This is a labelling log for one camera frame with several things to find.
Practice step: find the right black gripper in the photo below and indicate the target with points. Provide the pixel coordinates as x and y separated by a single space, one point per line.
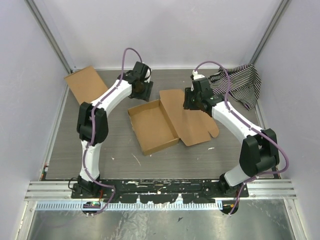
187 104

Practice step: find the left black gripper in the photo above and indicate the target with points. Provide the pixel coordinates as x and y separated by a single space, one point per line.
146 95

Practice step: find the brown cardboard box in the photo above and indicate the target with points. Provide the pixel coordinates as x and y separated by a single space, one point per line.
162 123
86 85

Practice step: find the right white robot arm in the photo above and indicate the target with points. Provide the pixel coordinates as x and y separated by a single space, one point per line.
257 153

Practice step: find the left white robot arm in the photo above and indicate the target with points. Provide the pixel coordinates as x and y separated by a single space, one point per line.
92 124

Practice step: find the folded brown cardboard box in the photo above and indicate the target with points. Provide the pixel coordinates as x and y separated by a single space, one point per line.
86 85

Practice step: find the striped black white cloth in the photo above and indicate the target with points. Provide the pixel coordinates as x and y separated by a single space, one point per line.
245 84

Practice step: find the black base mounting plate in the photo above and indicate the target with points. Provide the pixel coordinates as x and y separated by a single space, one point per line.
156 191

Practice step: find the aluminium front rail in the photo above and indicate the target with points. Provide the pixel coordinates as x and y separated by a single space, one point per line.
258 189

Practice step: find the right aluminium corner post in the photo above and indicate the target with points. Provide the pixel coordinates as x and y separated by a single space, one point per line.
279 12

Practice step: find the aluminium corner post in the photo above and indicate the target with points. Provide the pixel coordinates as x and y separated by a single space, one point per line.
31 4
279 12

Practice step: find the left aluminium corner post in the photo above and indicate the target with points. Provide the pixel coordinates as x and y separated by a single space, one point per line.
31 4

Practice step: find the perforated cable duct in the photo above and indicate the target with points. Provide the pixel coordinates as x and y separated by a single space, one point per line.
94 206

